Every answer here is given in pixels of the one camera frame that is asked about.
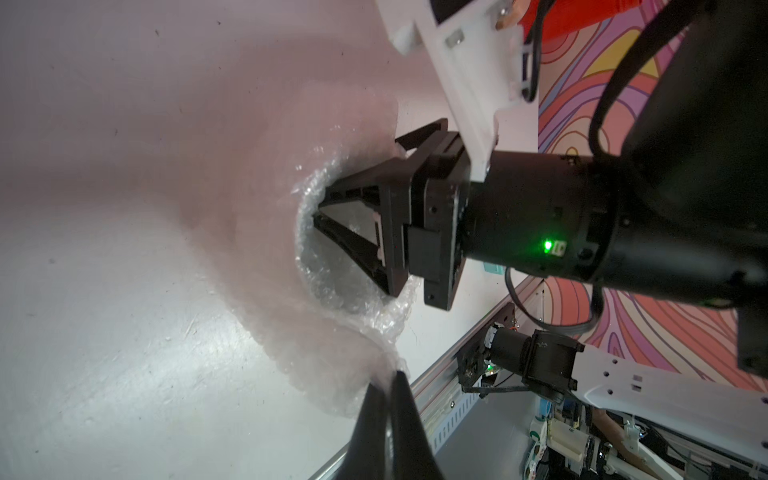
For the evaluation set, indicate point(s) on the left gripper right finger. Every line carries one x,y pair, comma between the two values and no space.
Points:
412,454

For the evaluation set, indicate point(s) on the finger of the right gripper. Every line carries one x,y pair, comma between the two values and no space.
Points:
361,251
365,185

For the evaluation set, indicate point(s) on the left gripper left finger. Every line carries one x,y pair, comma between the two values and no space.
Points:
365,457

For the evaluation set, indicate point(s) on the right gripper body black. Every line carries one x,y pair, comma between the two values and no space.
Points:
421,199

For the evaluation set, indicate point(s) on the bubble wrap sheet stack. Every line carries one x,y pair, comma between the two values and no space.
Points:
317,315

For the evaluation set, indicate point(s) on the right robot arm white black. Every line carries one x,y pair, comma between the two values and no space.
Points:
671,203

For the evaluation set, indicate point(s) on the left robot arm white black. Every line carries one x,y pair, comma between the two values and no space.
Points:
514,402

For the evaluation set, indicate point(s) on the small green alarm clock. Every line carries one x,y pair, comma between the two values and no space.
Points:
494,268

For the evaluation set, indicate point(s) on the red pen holder cup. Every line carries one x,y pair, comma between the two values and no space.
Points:
568,16

